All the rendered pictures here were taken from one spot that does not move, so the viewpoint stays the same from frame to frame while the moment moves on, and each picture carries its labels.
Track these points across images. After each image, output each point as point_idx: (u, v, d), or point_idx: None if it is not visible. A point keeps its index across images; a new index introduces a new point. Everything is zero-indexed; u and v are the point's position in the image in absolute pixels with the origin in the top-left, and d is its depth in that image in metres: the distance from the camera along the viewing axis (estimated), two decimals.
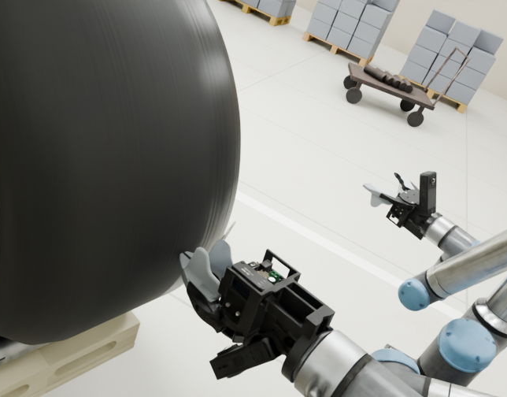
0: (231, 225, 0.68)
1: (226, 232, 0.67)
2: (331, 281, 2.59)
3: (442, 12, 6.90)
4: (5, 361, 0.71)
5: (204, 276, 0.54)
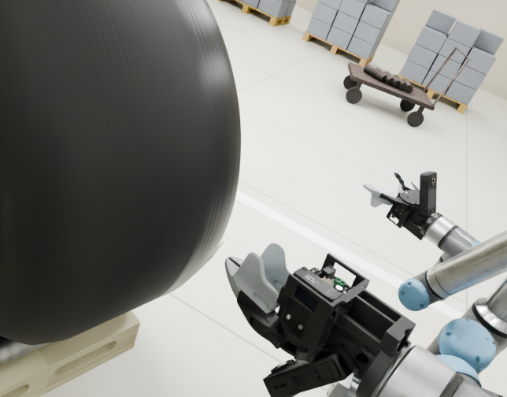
0: (219, 246, 0.71)
1: (213, 254, 0.70)
2: None
3: (442, 12, 6.90)
4: (5, 343, 0.69)
5: (257, 285, 0.48)
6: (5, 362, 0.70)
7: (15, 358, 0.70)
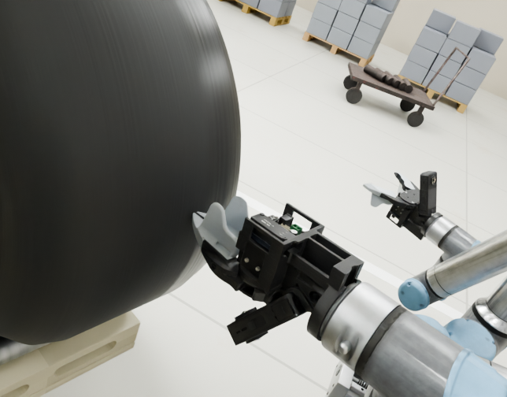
0: None
1: None
2: None
3: (442, 12, 6.90)
4: (5, 343, 0.69)
5: (220, 234, 0.51)
6: (5, 362, 0.70)
7: (15, 358, 0.70)
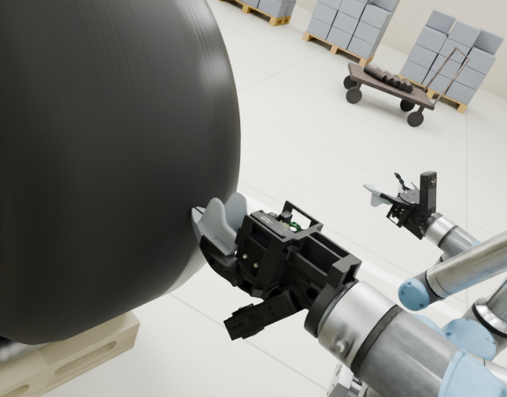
0: None
1: None
2: None
3: (442, 12, 6.90)
4: (1, 337, 0.69)
5: (219, 229, 0.51)
6: (5, 359, 0.69)
7: (16, 354, 0.70)
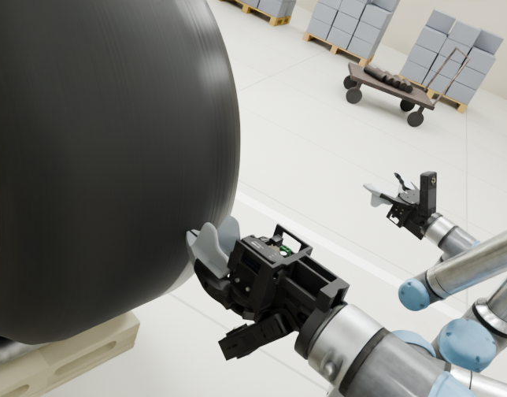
0: None
1: None
2: None
3: (442, 12, 6.90)
4: None
5: (212, 253, 0.52)
6: None
7: None
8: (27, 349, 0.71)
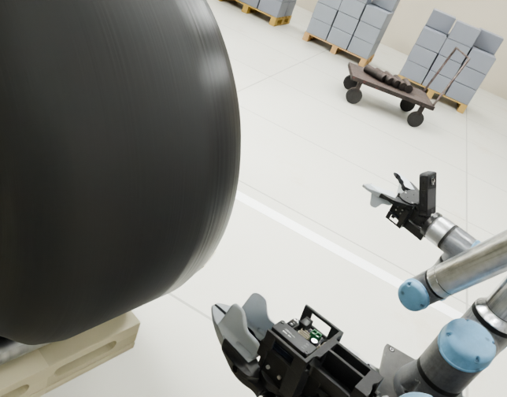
0: (211, 255, 0.73)
1: (205, 263, 0.71)
2: (331, 281, 2.59)
3: (442, 12, 6.90)
4: None
5: (240, 334, 0.52)
6: None
7: None
8: (27, 349, 0.71)
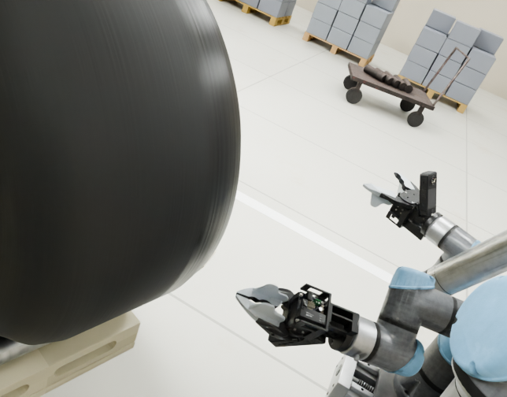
0: (211, 255, 0.73)
1: (205, 263, 0.71)
2: (331, 281, 2.59)
3: (442, 12, 6.90)
4: None
5: (269, 314, 0.79)
6: None
7: None
8: (27, 349, 0.71)
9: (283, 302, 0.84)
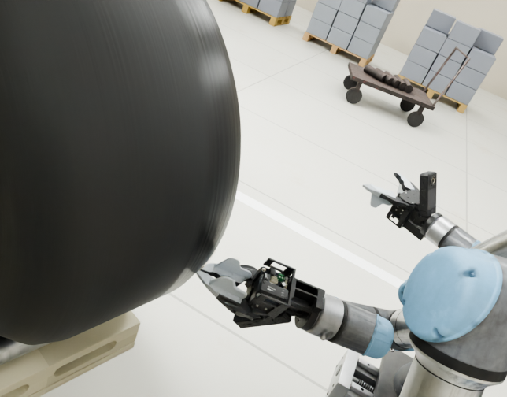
0: (210, 255, 0.73)
1: (205, 263, 0.71)
2: (331, 281, 2.59)
3: (442, 12, 6.90)
4: None
5: (231, 290, 0.75)
6: None
7: None
8: (27, 349, 0.71)
9: (246, 280, 0.80)
